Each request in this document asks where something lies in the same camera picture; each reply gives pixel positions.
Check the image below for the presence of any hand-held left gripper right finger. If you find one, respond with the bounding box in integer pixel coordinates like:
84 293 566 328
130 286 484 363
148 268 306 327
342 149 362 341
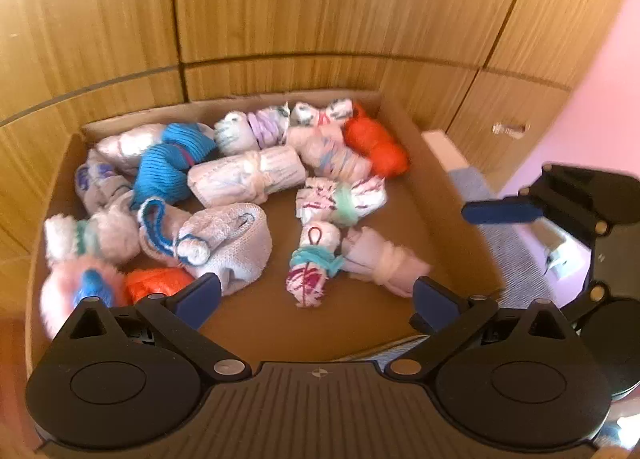
386 276 571 382

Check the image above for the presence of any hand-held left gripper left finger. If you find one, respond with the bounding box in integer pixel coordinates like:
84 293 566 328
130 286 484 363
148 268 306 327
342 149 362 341
67 273 251 382

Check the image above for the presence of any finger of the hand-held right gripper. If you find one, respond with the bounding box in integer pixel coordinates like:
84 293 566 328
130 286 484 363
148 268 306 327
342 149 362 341
562 234 623 332
460 163 640 250

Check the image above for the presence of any small orange sock bundle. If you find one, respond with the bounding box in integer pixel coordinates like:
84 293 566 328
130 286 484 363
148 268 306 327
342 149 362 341
124 266 197 305

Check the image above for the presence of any white knit bootie blue trim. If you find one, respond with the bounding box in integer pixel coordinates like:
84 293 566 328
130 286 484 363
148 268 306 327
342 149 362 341
136 196 274 297

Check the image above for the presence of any brown cardboard box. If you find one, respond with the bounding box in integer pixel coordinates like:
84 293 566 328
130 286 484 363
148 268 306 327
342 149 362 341
25 91 506 380

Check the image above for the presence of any white fluffy sock bundle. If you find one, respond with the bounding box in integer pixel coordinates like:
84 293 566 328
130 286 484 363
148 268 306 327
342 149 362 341
44 206 142 267

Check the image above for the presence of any white sock bundle teal tie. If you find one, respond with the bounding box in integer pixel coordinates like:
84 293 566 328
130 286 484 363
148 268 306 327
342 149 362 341
286 220 347 311

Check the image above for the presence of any blue knit sock bundle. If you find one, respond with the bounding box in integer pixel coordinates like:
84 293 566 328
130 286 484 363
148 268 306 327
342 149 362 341
131 123 219 207

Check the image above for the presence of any large orange sock bundle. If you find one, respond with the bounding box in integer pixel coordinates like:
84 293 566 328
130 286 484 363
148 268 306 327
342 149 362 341
342 105 411 178

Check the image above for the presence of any pink fluffy sock bundle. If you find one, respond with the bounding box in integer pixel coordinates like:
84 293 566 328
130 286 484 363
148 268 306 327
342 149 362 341
39 256 128 340

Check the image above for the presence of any white purple print sock bundle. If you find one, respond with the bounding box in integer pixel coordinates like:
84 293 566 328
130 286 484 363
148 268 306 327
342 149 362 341
74 149 136 216

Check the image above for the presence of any printed sock bundle green band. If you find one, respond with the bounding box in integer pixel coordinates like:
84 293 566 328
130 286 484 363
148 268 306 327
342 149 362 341
295 175 389 227

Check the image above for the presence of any plain white sock bundle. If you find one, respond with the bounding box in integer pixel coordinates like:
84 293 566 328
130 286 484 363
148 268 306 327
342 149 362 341
96 123 168 174

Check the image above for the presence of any white sock bundle lilac tie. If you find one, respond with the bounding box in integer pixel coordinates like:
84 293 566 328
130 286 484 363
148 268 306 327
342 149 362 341
214 105 292 156

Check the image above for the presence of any floral sock bundle pink tie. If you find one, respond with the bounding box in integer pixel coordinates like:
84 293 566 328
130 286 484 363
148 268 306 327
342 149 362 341
289 98 357 132

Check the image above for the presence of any blue towel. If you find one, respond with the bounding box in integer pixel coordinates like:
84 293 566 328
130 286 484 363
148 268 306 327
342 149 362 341
370 166 558 372

